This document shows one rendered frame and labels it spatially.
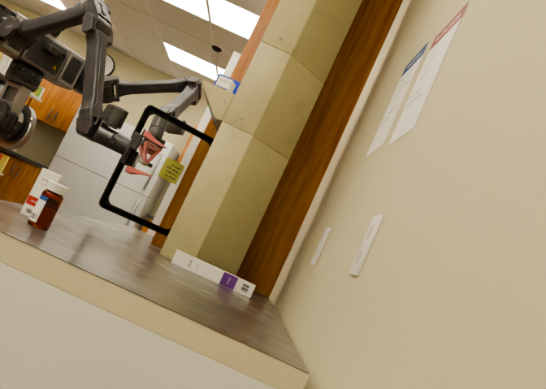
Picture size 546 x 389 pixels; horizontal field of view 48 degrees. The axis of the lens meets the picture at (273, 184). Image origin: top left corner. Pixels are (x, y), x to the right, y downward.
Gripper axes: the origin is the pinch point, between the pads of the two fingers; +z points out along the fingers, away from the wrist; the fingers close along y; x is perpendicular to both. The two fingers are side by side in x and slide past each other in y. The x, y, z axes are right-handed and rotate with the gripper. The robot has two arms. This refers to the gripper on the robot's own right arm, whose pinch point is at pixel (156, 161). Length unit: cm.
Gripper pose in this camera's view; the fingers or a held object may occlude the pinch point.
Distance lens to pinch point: 190.8
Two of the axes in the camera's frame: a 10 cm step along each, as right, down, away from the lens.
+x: -0.5, 1.0, 9.9
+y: 4.3, -9.0, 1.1
